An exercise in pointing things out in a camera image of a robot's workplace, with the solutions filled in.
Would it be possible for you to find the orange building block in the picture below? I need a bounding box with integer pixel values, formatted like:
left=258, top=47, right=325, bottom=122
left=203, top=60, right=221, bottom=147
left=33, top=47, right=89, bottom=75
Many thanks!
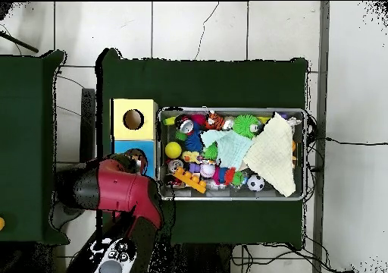
left=173, top=166, right=208, bottom=194

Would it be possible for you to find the wooden box with three holes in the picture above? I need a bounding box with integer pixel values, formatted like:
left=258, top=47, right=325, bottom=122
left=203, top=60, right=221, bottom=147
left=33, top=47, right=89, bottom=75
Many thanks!
left=110, top=98, right=160, bottom=183

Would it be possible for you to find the clear mesh bin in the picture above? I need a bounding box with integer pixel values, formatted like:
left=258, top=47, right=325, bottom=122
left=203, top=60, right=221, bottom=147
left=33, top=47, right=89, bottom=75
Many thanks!
left=156, top=107, right=308, bottom=202

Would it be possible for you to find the large multicolour spiky caterpillar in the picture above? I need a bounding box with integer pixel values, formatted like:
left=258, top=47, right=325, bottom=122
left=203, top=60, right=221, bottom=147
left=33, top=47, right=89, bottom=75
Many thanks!
left=174, top=114, right=207, bottom=153

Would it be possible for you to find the yellow ball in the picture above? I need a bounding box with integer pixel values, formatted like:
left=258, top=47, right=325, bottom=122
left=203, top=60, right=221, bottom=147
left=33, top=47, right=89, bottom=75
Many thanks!
left=164, top=141, right=183, bottom=159

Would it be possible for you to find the tiger plush toy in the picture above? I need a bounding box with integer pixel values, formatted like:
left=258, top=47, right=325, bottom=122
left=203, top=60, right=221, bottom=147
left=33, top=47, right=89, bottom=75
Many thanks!
left=205, top=111, right=226, bottom=131

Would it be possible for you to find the mint knitted cloth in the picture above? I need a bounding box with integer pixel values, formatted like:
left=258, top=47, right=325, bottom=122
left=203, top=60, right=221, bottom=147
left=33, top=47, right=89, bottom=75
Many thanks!
left=200, top=129, right=255, bottom=169

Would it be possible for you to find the green spiky ball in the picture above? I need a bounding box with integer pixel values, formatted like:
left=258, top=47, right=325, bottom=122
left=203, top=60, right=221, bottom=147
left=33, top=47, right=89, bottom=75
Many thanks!
left=232, top=114, right=262, bottom=140

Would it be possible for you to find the small soccer ball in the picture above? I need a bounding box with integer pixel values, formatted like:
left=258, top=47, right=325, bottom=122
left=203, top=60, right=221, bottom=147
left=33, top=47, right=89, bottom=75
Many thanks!
left=246, top=174, right=265, bottom=192

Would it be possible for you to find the cream knitted cloth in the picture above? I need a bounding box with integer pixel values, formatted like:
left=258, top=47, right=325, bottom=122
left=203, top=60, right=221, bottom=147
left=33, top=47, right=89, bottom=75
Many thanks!
left=242, top=111, right=297, bottom=198

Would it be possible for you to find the black stand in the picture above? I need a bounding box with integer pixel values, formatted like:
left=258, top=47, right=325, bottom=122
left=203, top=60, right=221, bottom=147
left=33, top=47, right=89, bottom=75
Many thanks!
left=54, top=87, right=97, bottom=177

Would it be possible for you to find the grey plastic base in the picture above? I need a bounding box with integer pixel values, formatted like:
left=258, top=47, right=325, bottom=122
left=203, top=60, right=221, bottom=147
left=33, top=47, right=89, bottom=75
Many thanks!
left=49, top=204, right=86, bottom=230

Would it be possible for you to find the dark green side tablecloth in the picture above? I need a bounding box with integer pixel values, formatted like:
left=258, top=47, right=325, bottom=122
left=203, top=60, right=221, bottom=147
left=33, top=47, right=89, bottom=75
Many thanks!
left=0, top=49, right=70, bottom=245

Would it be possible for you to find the black rod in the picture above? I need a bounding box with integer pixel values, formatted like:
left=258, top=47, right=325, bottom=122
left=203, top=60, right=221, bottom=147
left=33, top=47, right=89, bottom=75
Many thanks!
left=0, top=30, right=39, bottom=54

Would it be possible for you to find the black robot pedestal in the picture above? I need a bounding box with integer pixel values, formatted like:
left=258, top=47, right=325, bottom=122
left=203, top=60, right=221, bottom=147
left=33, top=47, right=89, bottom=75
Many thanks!
left=164, top=243, right=233, bottom=273

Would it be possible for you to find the grey metal rail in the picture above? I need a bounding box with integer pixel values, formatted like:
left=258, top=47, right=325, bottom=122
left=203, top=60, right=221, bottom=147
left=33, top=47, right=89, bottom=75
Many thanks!
left=312, top=1, right=330, bottom=273

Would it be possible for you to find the thin black cable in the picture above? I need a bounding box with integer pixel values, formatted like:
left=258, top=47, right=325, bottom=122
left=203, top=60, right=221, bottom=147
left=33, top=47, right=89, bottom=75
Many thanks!
left=325, top=136, right=388, bottom=147

